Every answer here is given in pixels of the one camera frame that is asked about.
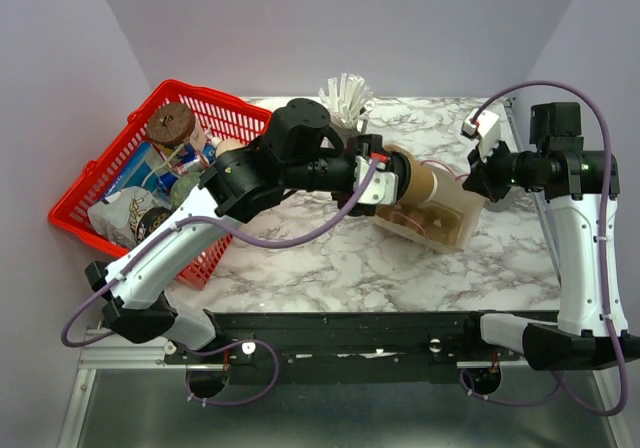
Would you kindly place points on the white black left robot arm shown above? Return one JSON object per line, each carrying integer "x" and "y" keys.
{"x": 298, "y": 151}

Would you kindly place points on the brown paper coffee cup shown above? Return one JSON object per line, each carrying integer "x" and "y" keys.
{"x": 422, "y": 182}

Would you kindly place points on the brown lidded round jar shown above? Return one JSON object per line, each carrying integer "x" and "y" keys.
{"x": 171, "y": 125}

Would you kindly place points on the red plastic shopping basket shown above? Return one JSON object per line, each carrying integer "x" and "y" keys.
{"x": 121, "y": 164}

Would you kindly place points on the grey straw holder can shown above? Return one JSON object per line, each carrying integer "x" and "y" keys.
{"x": 353, "y": 130}

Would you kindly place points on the blue flat box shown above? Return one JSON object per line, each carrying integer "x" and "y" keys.
{"x": 136, "y": 172}

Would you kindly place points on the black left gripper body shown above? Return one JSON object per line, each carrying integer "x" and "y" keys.
{"x": 344, "y": 162}

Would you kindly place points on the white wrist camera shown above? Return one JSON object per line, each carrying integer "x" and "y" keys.
{"x": 485, "y": 129}
{"x": 378, "y": 187}

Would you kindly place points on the cream bottle with pink print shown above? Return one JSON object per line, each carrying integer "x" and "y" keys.
{"x": 227, "y": 145}

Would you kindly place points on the pink beige paper bag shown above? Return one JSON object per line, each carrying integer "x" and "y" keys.
{"x": 450, "y": 195}

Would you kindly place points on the black table front rail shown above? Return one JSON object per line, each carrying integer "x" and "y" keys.
{"x": 353, "y": 348}

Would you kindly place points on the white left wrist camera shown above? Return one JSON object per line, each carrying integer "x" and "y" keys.
{"x": 378, "y": 187}

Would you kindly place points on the single brown cup carrier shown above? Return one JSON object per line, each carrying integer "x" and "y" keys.
{"x": 432, "y": 222}

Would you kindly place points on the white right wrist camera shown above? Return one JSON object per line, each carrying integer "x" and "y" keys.
{"x": 485, "y": 129}

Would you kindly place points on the blue drink can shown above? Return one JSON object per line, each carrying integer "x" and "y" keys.
{"x": 165, "y": 181}

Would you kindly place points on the white wrapped straws bunch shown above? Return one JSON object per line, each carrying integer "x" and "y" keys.
{"x": 347, "y": 99}

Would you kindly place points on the aluminium extrusion rail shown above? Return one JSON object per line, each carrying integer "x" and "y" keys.
{"x": 116, "y": 353}

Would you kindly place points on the black Force tub pink lid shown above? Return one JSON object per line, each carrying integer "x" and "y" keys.
{"x": 149, "y": 221}

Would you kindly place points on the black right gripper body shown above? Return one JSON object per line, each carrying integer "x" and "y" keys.
{"x": 499, "y": 172}

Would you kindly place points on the green round melon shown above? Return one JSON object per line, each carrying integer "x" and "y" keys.
{"x": 181, "y": 189}

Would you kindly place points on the white grey snack bag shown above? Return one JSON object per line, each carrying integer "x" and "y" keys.
{"x": 115, "y": 217}

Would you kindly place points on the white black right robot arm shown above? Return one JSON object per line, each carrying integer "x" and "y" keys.
{"x": 580, "y": 189}

